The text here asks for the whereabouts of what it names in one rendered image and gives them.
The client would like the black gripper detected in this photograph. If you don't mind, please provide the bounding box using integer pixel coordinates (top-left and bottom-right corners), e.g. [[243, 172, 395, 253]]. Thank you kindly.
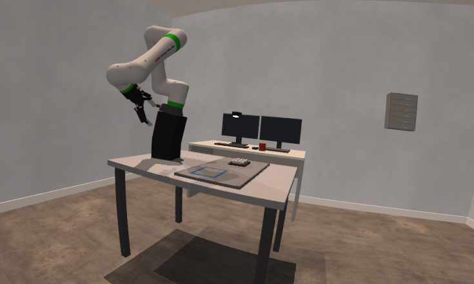
[[130, 90, 157, 127]]

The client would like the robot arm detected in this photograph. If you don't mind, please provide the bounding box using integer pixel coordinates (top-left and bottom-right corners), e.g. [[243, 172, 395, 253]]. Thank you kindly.
[[106, 26, 189, 116]]

